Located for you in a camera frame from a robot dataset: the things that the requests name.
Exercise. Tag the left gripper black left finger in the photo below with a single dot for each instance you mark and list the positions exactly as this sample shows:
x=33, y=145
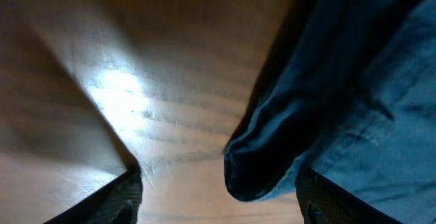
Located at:
x=117, y=202

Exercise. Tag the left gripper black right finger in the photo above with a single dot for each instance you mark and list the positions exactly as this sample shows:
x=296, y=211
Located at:
x=323, y=202

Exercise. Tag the navy blue shorts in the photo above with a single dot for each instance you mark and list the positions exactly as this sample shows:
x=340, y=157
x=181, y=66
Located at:
x=350, y=100

